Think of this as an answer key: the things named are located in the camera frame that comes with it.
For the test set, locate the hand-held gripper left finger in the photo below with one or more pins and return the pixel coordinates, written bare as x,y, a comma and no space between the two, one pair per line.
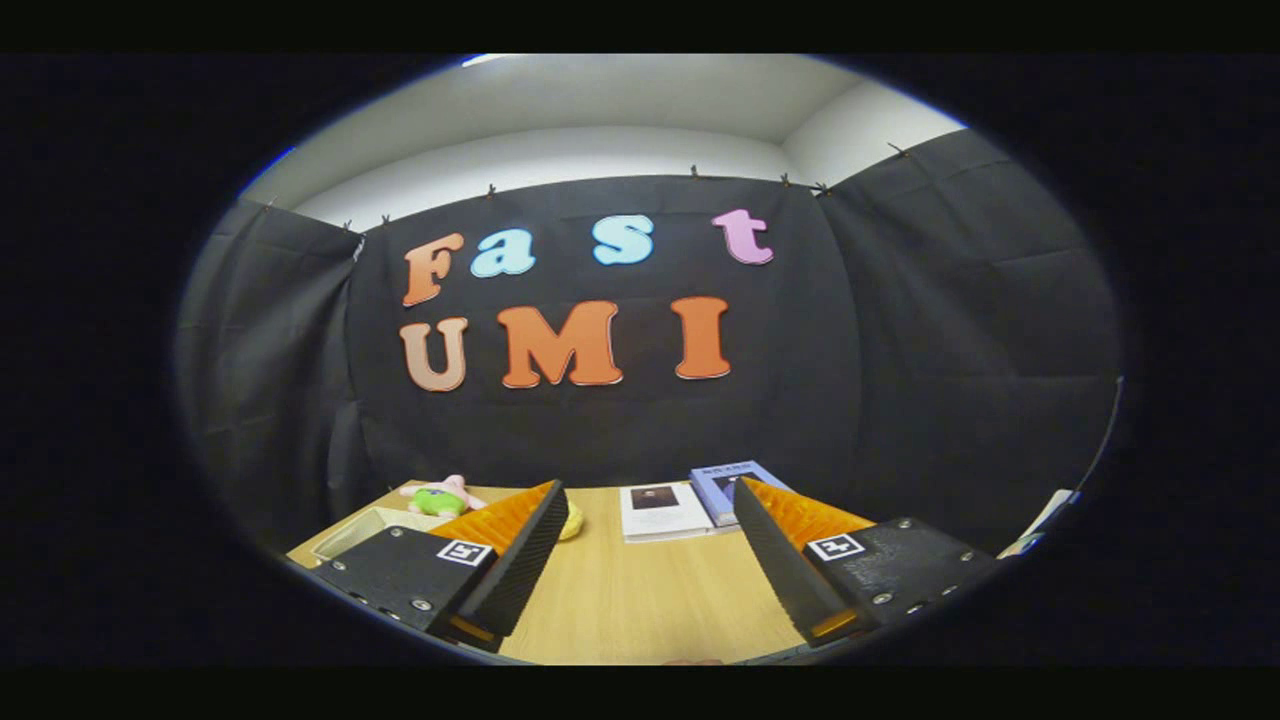
520,560

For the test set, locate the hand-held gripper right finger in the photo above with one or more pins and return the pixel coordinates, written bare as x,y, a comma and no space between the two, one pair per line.
785,560

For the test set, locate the yellow plush toy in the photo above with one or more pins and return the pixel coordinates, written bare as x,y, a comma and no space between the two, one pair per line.
570,522

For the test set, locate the blue book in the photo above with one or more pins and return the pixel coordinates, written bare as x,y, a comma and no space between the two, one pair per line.
715,490

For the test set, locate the pink and green plush toy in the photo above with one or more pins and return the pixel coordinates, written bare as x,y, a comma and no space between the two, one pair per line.
440,500

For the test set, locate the white book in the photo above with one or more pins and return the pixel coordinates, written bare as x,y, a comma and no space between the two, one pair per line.
665,515

